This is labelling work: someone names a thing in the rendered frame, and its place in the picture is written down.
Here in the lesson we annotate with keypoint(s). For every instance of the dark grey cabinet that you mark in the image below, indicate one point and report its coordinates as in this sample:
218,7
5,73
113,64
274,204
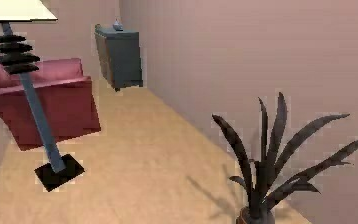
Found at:
122,58

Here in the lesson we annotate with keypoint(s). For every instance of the dark house plant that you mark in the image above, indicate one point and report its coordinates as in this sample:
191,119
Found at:
270,163

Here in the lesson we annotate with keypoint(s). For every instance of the small grey object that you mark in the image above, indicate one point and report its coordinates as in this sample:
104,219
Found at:
117,25

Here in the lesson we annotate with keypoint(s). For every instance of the red sofa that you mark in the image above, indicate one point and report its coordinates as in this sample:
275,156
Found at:
67,103

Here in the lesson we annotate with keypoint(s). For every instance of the brown plant pot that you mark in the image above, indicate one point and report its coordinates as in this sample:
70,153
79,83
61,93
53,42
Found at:
245,217

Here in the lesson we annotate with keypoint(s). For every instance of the floor lamp with white shade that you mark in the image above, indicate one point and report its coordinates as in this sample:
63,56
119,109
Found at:
37,110

